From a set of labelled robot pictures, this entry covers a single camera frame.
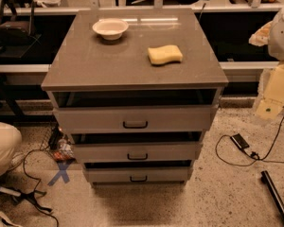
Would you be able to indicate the grey bottom drawer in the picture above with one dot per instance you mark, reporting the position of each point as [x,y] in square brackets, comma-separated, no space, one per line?
[138,175]

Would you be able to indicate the grey drawer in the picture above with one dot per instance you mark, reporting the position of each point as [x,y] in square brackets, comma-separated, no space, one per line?
[121,152]
[135,119]
[138,175]

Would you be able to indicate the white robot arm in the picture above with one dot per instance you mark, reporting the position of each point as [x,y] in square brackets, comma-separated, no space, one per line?
[272,34]

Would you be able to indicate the grey drawer cabinet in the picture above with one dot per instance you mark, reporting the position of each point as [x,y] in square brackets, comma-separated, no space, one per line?
[90,72]

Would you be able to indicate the grey top drawer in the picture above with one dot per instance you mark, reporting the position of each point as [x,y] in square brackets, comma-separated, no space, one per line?
[135,119]

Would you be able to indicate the grey middle drawer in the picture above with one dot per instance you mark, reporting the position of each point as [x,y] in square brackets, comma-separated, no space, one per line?
[121,152]

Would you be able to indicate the yellow sponge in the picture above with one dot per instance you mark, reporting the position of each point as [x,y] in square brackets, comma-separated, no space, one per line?
[165,54]

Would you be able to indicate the white bowl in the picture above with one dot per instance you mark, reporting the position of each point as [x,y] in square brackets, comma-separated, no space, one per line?
[110,29]

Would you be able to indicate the small items by cabinet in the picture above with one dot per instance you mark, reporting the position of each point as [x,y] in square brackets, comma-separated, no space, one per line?
[59,146]

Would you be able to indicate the blue tape cross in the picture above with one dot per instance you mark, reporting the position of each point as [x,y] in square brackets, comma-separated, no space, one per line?
[61,173]

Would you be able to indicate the black power adapter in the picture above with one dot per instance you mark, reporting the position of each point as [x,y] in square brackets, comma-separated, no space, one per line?
[239,141]

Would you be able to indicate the person leg beige trousers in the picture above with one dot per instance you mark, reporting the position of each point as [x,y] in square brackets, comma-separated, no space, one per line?
[10,141]

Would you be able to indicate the black chair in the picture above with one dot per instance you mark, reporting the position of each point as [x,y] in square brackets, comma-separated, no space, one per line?
[16,36]

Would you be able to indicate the black metal bar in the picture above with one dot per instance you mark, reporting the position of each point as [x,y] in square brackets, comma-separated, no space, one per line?
[265,178]

